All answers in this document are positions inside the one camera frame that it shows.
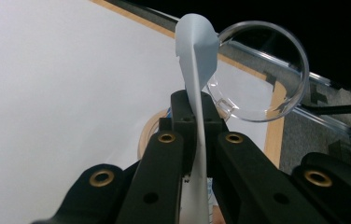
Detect clear glass measuring cup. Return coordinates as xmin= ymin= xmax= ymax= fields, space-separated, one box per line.
xmin=137 ymin=21 xmax=310 ymax=161

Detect aluminium rail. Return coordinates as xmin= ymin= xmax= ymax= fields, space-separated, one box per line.
xmin=223 ymin=39 xmax=351 ymax=137

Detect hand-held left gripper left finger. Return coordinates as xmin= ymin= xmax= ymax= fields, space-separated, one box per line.
xmin=159 ymin=89 xmax=198 ymax=175

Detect black metal stand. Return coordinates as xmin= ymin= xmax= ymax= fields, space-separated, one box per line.
xmin=300 ymin=102 xmax=351 ymax=144

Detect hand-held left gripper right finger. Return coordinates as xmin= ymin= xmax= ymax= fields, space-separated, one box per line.
xmin=200 ymin=91 xmax=230 ymax=179

